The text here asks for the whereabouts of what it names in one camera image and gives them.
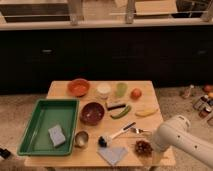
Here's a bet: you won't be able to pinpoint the green pepper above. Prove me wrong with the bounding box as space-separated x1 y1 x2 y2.
110 105 132 119

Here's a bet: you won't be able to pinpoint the red tomato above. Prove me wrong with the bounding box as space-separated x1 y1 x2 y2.
130 88 142 100

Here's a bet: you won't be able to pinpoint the wooden table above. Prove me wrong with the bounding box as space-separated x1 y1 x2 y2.
25 81 176 168

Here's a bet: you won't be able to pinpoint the blue grey sponge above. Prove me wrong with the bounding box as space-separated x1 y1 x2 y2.
48 125 66 147

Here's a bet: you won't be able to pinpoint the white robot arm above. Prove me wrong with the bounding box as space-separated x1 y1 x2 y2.
150 115 213 169

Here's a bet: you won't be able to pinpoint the green plastic tray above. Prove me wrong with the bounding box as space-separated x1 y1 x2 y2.
17 99 79 156

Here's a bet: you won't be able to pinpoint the yellow banana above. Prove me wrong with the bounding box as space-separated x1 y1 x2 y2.
135 108 158 117

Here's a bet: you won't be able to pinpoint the dark red bowl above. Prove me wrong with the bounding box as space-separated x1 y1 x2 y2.
80 102 105 126

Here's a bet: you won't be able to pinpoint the metal fork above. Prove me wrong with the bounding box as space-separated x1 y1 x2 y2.
130 127 152 134

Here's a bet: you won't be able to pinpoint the black and tan eraser block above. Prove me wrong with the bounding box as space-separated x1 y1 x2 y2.
106 102 126 111

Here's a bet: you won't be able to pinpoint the black object on floor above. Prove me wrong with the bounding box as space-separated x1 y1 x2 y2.
0 148 11 159

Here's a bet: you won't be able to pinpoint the green plastic cup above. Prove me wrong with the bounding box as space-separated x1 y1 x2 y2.
115 82 127 98

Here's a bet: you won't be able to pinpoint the dark red grape bunch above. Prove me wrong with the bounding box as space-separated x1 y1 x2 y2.
134 140 152 156

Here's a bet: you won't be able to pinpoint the white cup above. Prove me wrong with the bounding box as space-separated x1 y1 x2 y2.
97 83 111 99

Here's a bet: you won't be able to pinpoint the small metal cup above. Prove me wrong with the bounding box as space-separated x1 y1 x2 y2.
74 131 89 148

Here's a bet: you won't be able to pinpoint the bottles on floor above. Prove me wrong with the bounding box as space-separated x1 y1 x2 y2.
180 85 213 119

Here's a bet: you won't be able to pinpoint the orange bowl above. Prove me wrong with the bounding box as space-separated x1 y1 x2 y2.
67 78 90 97

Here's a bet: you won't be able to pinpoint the blue grey cloth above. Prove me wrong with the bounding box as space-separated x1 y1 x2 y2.
97 147 128 166

